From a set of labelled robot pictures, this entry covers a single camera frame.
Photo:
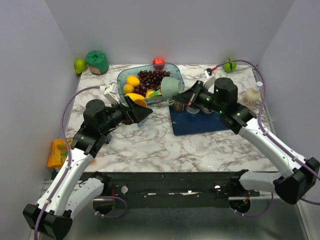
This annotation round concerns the cream soap pump bottle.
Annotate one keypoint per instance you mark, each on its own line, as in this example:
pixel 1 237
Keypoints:
pixel 252 95

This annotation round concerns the purple grape bunch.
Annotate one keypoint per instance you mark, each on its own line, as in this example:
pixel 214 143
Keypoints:
pixel 150 80

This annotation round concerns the clear blue fruit container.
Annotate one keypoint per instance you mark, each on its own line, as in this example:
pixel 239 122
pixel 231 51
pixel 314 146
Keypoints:
pixel 121 79

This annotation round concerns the yellow lemon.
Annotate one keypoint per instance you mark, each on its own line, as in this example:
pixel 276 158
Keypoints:
pixel 133 80

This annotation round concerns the yellow mango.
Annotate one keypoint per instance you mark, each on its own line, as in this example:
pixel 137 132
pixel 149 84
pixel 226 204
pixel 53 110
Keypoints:
pixel 135 96

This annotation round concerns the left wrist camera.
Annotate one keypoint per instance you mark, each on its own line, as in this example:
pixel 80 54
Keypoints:
pixel 110 92

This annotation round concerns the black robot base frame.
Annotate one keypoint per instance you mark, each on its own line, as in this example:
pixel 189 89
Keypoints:
pixel 155 190

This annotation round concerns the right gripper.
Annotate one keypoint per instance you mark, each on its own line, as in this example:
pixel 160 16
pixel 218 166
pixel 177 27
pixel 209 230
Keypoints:
pixel 190 96

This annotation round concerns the orange fruit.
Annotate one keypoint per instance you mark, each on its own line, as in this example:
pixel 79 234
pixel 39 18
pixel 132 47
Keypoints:
pixel 128 88

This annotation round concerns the brown striped mug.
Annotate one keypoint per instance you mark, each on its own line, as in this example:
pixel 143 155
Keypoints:
pixel 178 106

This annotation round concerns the small navy mug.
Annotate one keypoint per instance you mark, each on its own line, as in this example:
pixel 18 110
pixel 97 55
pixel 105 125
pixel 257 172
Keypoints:
pixel 108 138

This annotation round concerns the grey white mug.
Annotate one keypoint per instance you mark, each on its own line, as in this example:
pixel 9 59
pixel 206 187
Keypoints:
pixel 192 110

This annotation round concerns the small yellow fruit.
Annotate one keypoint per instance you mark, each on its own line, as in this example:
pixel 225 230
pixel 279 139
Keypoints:
pixel 148 93

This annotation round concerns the green striped ball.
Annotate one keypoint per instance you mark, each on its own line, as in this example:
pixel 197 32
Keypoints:
pixel 229 66

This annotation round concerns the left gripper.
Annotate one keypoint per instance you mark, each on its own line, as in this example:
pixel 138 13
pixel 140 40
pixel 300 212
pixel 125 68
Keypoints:
pixel 133 113

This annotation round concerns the red apple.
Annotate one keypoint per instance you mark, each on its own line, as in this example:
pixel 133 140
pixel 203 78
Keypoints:
pixel 158 63

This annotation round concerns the butterfly blue mug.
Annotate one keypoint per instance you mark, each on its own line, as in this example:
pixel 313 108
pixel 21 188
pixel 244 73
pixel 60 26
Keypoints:
pixel 142 103

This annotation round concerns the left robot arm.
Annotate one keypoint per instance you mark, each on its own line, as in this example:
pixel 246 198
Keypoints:
pixel 53 213

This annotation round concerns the dark blue tray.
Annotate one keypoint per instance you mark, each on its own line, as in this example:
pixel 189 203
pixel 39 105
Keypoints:
pixel 185 123

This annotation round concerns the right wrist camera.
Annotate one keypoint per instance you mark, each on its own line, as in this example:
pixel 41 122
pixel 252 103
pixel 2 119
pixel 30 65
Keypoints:
pixel 210 78

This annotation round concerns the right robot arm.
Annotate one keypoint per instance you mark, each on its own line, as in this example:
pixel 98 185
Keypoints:
pixel 296 174

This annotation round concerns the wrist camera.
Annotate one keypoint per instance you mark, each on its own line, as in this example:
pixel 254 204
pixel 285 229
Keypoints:
pixel 210 78
pixel 110 92

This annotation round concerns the orange snack bag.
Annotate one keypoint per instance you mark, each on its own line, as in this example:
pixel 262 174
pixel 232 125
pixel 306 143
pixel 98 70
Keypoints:
pixel 58 154

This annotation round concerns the sage green mug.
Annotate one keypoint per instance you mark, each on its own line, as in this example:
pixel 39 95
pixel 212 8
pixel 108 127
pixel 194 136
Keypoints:
pixel 170 87

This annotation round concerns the pink mug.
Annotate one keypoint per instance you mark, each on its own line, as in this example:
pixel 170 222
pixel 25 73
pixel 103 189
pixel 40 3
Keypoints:
pixel 206 110

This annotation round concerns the green pear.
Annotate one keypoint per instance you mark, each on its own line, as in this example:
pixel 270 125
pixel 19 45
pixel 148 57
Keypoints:
pixel 79 65

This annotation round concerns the green wrapped jar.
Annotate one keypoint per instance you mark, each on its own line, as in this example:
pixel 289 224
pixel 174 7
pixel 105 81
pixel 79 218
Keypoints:
pixel 97 62

